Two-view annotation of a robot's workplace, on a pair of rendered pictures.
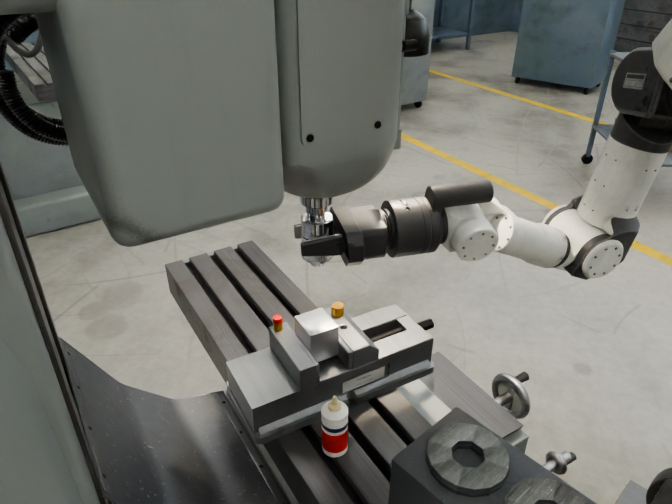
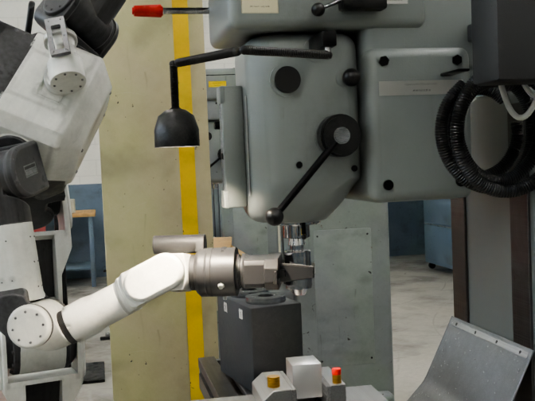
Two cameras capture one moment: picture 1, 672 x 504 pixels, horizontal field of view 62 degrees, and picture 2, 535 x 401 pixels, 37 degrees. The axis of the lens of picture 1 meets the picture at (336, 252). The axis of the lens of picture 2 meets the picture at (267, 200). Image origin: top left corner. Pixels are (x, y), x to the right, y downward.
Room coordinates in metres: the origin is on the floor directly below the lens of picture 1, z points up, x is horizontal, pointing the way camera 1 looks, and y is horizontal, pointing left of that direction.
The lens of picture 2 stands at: (2.06, 0.45, 1.42)
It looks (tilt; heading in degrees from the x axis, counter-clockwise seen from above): 3 degrees down; 199
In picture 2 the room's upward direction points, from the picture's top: 2 degrees counter-clockwise
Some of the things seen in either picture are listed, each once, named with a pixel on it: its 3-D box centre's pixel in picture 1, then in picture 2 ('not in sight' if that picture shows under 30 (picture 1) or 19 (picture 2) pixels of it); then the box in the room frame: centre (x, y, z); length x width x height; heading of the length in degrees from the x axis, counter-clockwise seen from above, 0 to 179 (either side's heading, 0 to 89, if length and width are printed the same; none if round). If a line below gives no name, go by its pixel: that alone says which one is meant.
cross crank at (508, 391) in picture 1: (500, 401); not in sight; (0.98, -0.40, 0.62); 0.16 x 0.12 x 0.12; 121
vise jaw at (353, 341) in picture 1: (345, 335); (273, 391); (0.75, -0.02, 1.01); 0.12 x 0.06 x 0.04; 29
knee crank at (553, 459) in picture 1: (544, 470); not in sight; (0.87, -0.50, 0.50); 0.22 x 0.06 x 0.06; 121
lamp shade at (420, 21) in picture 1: (406, 31); (176, 127); (0.91, -0.11, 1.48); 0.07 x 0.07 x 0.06
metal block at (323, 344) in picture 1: (316, 335); (303, 376); (0.72, 0.03, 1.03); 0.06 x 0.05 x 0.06; 29
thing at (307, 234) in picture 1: (317, 239); (298, 271); (0.72, 0.03, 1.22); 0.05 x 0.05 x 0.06
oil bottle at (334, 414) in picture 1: (334, 422); not in sight; (0.59, 0.00, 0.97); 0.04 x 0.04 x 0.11
